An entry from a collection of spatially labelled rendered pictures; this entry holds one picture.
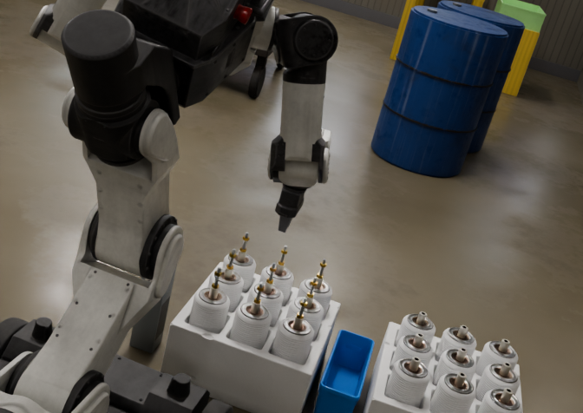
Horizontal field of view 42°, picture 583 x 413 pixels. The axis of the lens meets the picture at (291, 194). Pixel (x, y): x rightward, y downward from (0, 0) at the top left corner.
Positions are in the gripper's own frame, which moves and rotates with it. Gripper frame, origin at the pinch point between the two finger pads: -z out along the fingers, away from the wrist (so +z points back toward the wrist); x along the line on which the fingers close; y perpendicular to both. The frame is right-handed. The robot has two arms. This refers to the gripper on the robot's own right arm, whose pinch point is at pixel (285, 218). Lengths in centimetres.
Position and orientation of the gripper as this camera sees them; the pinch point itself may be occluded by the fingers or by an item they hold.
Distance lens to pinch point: 199.5
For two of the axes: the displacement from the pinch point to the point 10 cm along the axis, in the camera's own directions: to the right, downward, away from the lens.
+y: -9.4, -3.0, 1.3
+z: 2.3, -8.9, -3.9
